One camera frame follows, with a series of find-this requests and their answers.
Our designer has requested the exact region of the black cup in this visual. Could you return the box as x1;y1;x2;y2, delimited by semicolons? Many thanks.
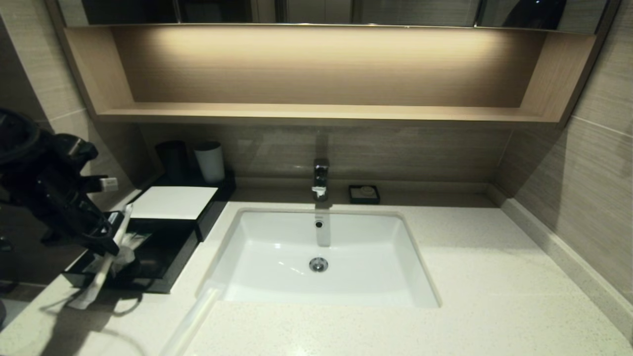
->
155;140;189;185

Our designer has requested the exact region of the wooden wall shelf niche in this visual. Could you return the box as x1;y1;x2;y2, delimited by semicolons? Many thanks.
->
45;22;622;130

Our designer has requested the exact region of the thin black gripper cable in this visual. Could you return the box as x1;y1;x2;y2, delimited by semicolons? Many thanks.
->
74;218;119;256

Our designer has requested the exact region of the black pull-out drawer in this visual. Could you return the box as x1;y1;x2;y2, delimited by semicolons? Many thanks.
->
61;218;199;295

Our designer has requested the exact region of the mirror cabinet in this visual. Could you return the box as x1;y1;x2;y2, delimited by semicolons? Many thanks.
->
55;0;612;31

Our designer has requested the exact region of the white ceramic sink basin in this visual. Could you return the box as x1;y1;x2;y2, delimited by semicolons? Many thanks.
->
203;208;441;310

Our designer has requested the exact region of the black soap dish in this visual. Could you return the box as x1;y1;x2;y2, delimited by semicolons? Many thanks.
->
348;184;381;205

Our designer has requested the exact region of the white cup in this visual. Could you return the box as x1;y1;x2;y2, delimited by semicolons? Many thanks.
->
193;141;226;185

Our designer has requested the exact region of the chrome faucet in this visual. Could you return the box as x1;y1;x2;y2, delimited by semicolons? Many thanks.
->
312;158;331;202

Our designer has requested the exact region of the black box with white lid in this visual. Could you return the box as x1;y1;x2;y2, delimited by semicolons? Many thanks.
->
111;171;236;244

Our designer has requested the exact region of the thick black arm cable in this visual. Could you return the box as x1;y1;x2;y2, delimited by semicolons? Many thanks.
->
0;111;41;165

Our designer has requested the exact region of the short clear toothbrush packet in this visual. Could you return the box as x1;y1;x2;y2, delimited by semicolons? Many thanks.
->
66;204;135;311

